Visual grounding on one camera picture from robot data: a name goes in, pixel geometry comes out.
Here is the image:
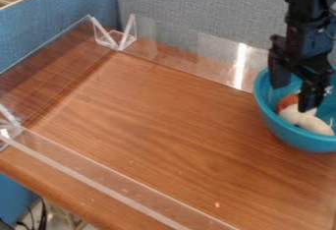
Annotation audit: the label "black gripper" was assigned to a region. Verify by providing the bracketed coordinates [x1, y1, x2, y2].
[268, 0, 336, 112]

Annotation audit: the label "blue plastic bowl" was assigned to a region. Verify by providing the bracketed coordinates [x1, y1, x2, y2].
[252, 69, 336, 152]

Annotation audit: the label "brown and white toy mushroom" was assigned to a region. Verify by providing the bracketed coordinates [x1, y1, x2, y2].
[276, 93, 334, 136]

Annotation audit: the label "black floor cables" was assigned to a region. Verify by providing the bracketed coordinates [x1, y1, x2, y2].
[0, 198, 49, 230]

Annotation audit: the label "clear acrylic barrier wall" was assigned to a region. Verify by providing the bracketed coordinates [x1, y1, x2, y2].
[0, 17, 277, 230]

